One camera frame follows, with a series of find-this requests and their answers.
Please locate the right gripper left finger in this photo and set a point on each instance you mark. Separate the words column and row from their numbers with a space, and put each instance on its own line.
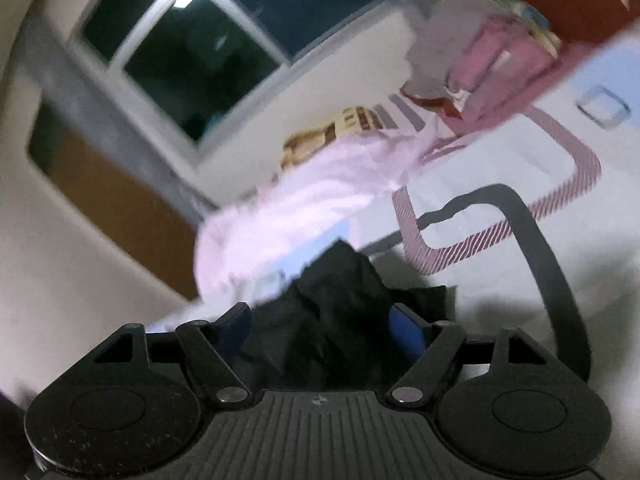
column 208, row 347

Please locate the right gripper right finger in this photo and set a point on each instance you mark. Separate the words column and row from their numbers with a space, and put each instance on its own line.
column 431, row 348

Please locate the black button shirt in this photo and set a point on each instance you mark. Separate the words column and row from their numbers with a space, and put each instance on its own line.
column 330, row 329

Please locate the light pink blanket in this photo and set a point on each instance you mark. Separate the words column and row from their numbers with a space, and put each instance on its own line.
column 238, row 242

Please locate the brown wooden door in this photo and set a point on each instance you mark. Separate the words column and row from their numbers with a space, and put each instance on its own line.
column 129, row 214

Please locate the yellow brown printed pillow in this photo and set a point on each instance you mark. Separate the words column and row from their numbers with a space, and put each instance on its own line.
column 304, row 144

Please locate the patterned white grey bedspread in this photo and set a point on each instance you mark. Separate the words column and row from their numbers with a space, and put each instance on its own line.
column 521, row 212

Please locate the pink folded cloth stack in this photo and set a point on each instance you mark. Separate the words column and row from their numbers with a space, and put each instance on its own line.
column 504, row 57

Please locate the grey left curtain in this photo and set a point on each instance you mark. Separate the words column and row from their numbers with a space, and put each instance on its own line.
column 99, row 121

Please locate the aluminium sliding window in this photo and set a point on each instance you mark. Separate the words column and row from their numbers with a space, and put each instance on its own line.
column 191, row 71

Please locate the grey folded cloth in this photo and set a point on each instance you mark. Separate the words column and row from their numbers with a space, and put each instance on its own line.
column 441, row 39

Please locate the colourful patterned cloth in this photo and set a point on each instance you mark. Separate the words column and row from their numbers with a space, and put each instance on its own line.
column 538, row 25

